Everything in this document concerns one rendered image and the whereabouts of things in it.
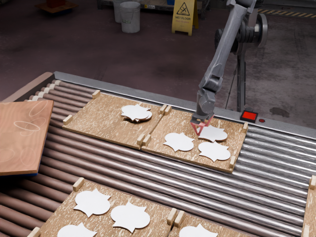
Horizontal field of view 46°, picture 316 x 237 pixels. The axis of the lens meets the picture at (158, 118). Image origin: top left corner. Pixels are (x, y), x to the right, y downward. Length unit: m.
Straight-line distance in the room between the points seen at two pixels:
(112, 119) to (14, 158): 0.54
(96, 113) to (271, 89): 2.60
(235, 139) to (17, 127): 0.97
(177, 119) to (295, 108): 2.21
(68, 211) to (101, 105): 0.72
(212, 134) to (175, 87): 2.33
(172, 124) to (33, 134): 0.64
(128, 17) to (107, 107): 3.50
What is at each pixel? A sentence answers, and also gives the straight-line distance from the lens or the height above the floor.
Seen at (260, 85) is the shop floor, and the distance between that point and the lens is 4.22.
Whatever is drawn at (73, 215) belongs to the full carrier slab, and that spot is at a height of 0.94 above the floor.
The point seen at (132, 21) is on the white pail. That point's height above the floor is 0.17.
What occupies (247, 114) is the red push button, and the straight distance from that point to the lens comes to 1.95.
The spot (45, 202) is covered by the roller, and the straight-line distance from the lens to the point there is 1.51.
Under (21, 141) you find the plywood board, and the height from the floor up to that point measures 1.04.
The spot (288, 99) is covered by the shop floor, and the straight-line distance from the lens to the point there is 4.04.
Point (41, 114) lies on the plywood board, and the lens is 1.78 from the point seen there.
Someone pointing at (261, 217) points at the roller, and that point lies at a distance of 1.45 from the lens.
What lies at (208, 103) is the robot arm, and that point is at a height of 1.14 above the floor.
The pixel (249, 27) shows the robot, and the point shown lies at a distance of 2.36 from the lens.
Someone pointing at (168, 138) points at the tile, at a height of 0.94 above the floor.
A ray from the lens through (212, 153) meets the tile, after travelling 1.64.
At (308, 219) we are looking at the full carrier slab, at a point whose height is 0.94.
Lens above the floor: 1.98
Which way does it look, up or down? 34 degrees down
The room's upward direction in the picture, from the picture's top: straight up
